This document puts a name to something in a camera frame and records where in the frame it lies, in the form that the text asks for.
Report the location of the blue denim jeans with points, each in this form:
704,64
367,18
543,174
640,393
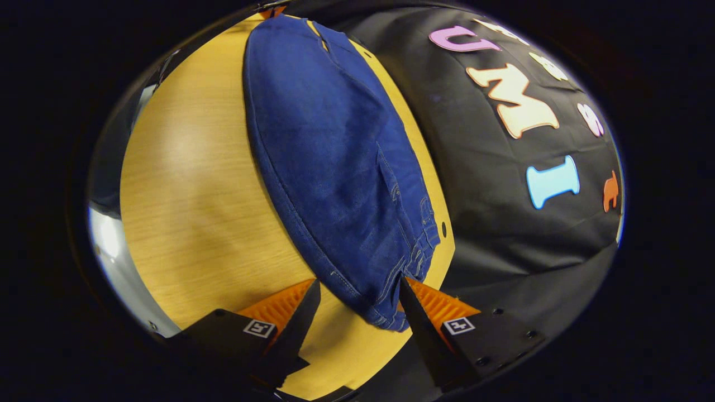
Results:
335,167

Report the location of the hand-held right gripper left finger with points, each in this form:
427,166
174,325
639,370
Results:
296,335

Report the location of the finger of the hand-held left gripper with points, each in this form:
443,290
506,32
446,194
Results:
273,10

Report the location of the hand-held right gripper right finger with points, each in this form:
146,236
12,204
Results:
427,346

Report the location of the black backdrop cloth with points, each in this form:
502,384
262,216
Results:
491,234

